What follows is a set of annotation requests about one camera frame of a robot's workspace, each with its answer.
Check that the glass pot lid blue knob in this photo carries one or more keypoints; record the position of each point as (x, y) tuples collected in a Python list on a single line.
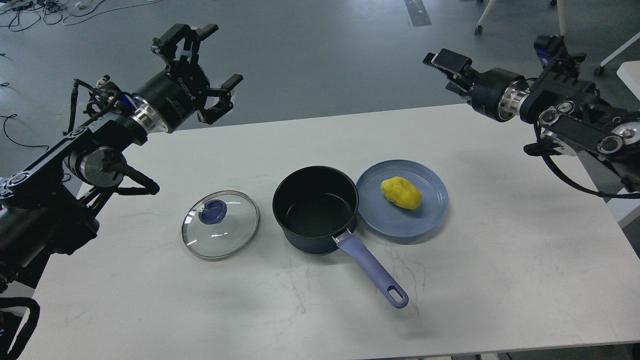
[(220, 225)]

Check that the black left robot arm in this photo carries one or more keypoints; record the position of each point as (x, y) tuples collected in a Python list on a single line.
[(51, 206)]

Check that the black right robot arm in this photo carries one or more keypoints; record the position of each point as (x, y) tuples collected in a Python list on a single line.
[(568, 115)]

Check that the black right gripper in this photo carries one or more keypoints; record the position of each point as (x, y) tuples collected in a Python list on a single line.
[(496, 93)]

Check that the yellow potato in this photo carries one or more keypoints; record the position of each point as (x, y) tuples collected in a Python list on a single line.
[(402, 193)]

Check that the blue round plate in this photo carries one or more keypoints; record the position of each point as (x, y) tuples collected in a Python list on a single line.
[(403, 226)]

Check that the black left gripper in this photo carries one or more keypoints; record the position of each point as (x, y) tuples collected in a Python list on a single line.
[(170, 97)]

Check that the white chair legs with casters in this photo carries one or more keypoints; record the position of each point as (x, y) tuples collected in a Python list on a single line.
[(553, 19)]

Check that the dark blue saucepan purple handle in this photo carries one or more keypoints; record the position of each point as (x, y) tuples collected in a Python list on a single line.
[(316, 208)]

